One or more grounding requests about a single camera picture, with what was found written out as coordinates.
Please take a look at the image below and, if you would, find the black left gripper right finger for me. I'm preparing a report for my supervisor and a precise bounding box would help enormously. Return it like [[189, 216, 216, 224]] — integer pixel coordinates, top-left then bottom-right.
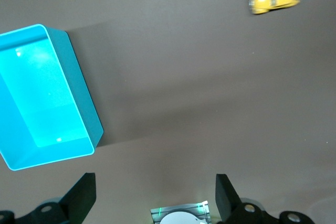
[[215, 173, 320, 224]]

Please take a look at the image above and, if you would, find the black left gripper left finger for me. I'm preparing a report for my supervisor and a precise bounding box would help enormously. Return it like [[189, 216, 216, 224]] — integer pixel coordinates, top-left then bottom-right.
[[0, 172, 97, 224]]

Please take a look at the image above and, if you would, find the teal plastic bin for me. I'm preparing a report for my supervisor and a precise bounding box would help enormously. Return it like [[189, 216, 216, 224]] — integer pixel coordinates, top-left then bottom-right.
[[0, 23, 104, 172]]

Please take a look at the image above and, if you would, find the brown table cover sheet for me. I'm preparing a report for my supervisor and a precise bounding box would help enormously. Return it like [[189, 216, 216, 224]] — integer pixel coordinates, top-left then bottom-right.
[[0, 0, 336, 224]]

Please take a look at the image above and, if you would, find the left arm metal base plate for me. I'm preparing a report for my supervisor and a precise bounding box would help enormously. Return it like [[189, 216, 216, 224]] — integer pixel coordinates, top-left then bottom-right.
[[150, 200, 211, 224]]

